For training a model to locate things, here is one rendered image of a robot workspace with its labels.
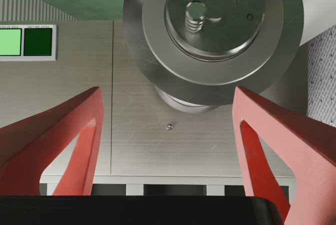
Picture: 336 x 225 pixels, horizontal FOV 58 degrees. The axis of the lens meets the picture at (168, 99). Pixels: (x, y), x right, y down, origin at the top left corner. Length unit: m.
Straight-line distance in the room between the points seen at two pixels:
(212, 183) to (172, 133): 0.12
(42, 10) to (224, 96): 3.62
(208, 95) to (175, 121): 0.33
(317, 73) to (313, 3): 0.20
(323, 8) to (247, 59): 0.10
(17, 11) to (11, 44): 2.88
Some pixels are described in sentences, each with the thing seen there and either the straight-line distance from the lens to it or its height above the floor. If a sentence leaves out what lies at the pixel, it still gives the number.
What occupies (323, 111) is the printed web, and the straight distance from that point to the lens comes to 0.48.
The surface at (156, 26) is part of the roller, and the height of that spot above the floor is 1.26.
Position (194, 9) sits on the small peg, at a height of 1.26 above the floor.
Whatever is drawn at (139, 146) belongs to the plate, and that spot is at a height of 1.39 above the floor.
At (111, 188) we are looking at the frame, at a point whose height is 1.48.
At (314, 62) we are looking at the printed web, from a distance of 0.51.
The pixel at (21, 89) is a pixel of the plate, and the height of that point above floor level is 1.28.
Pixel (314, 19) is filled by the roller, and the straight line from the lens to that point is 0.35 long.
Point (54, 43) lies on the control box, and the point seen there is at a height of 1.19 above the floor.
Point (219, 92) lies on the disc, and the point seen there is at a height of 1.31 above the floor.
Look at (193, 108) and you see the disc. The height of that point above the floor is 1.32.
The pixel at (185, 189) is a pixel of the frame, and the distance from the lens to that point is 0.67.
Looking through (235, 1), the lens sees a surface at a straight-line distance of 0.25.
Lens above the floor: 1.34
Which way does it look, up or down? 4 degrees down
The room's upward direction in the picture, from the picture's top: 180 degrees counter-clockwise
